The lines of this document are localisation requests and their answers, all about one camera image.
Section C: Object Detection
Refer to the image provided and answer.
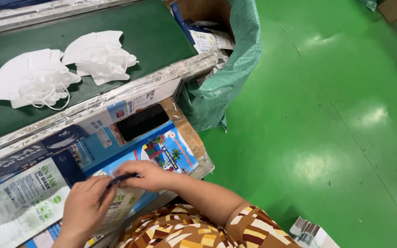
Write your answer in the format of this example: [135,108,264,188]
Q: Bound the person's left hand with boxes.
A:
[59,175,118,239]

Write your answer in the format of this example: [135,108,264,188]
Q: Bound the person's right hand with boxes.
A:
[112,160,182,193]

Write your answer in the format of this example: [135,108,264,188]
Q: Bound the mask packet with blue zip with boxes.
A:
[88,172,148,235]

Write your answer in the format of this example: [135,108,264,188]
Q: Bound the black smartphone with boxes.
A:
[115,103,170,143]

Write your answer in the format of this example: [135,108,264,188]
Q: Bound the filled clear mask packet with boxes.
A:
[0,157,72,248]

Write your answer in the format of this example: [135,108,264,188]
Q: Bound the brown patterned shirt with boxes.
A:
[115,203,303,248]

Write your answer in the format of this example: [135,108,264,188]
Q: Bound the green woven sack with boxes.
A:
[176,0,263,133]

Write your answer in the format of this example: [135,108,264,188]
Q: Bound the pile of white face masks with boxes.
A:
[0,48,81,111]
[62,30,140,86]

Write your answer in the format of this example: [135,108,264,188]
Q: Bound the dark green conveyor belt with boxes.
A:
[0,0,199,146]

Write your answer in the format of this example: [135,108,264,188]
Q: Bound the cardboard box of mask packets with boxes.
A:
[166,0,236,71]

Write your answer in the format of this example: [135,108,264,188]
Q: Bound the stack of printed packets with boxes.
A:
[288,216,341,248]

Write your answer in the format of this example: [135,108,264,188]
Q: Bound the green plastic bag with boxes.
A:
[357,0,379,13]

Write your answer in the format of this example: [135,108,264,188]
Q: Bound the plastic-wrapped conveyor rail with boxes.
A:
[0,51,220,162]

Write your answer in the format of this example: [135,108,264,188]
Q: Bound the metal conveyor rail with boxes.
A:
[0,0,140,38]

